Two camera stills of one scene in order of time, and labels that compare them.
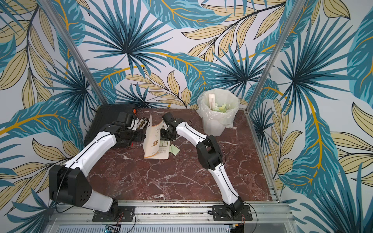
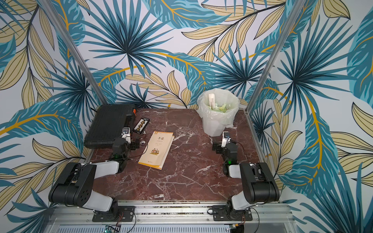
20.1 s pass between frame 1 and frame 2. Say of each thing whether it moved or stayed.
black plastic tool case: stayed
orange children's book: moved
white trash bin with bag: stayed
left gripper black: moved
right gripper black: moved
